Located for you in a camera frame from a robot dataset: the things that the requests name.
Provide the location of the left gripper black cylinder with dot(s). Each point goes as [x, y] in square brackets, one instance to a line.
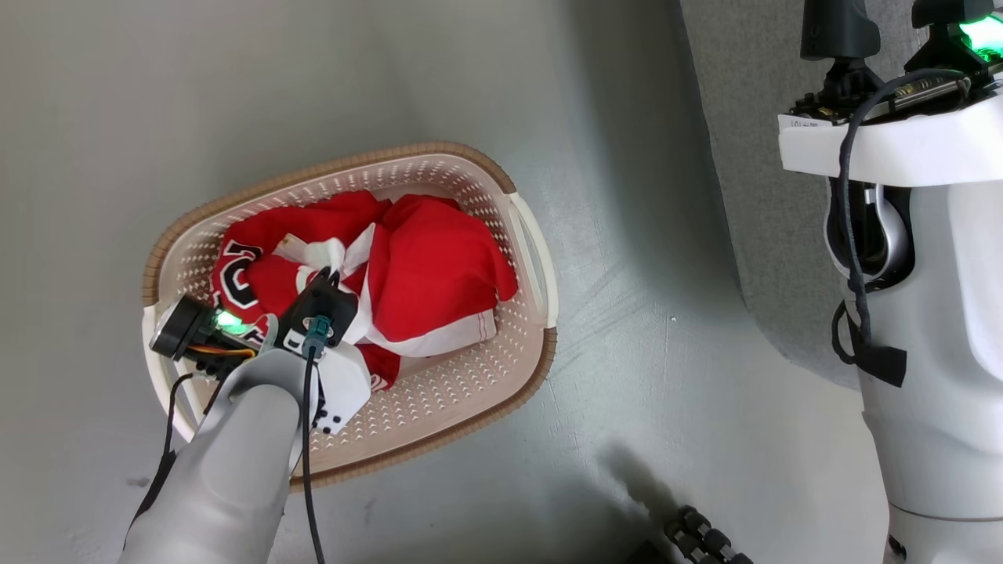
[182, 327]

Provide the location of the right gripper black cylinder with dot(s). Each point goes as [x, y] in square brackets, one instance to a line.
[917, 86]

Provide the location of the red jersey with black letters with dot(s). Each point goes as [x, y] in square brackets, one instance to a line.
[270, 282]

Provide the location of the red shorts with white band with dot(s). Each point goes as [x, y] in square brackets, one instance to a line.
[431, 266]

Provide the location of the cream perforated plastic laundry basket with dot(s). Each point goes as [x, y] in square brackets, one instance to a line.
[470, 376]

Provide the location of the grey fabric sofa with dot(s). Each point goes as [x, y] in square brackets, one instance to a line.
[752, 157]

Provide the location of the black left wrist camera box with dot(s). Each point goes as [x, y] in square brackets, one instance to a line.
[325, 307]

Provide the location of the teal left camera connector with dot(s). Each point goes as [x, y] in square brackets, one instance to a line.
[318, 330]

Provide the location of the white left camera mount bracket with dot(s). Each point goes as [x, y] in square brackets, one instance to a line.
[345, 384]

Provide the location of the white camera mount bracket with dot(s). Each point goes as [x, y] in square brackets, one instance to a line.
[901, 149]
[345, 384]

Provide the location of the white right camera mount bracket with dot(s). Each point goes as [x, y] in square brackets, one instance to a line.
[901, 149]

